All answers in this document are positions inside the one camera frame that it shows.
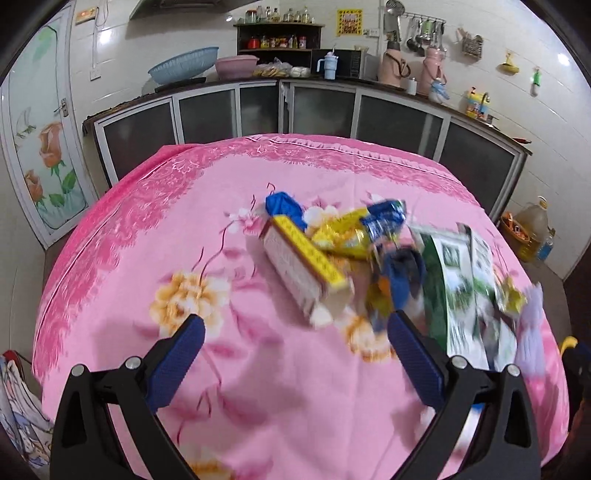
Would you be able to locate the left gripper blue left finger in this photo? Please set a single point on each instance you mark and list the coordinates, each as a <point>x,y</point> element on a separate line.
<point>169,360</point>

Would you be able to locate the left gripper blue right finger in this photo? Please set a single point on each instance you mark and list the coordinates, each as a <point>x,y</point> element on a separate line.
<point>424,371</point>

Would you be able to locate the green white milk carton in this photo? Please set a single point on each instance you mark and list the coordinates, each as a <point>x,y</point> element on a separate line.
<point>461,297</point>

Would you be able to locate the white and yellow carton box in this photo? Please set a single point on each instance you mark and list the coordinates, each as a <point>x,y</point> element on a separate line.
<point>320,290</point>

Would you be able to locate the blue snack wrapper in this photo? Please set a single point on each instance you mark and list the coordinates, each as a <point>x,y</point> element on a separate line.
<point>385,220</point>

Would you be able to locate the blue glove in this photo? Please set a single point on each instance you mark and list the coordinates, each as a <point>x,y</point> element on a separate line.
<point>281,203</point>

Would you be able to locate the brown trash bucket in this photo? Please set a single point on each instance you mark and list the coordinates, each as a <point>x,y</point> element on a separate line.
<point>512,231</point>

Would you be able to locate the kitchen counter cabinet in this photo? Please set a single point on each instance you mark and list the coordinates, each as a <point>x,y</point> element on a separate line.
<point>487,162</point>

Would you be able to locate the pink floral tablecloth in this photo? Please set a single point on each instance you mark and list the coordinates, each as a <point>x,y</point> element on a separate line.
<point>269,396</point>

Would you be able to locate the small blue water bottle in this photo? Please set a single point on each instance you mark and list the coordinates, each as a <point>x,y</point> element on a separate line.
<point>547,247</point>

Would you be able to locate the cooking oil jug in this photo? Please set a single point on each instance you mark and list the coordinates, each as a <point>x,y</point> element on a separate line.
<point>534,221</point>

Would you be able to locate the glass door with flowers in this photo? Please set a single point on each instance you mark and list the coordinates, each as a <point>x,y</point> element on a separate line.
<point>39,135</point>

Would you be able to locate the yellow detergent bottles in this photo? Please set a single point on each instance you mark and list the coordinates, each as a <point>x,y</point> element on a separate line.
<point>478,104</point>

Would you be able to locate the blue plastic basket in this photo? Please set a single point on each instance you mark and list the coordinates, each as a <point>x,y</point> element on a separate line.
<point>184,66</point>

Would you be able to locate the pink plastic basin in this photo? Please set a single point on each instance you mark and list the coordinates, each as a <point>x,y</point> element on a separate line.
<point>236,67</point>

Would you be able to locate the pink thermos right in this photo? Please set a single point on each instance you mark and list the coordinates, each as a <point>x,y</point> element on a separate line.
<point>433,69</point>

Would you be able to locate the pink thermos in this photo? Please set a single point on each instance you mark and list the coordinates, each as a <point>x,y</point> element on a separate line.
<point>394,68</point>
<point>433,69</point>

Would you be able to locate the pink thermos left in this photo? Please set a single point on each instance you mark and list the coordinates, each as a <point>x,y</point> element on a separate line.
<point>394,68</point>

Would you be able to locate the microwave oven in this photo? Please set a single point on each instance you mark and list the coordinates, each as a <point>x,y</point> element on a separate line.
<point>356,64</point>

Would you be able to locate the light blue lidded cup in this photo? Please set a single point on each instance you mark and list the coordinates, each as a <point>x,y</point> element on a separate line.
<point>328,65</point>

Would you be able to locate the hanging utensil rack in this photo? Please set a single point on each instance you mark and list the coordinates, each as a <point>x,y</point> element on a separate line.
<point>417,32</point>

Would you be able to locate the dark spice shelf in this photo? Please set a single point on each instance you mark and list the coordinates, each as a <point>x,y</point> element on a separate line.
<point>290,42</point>

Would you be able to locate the yellow poster on wall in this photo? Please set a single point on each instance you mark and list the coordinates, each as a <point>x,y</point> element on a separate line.
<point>349,22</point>

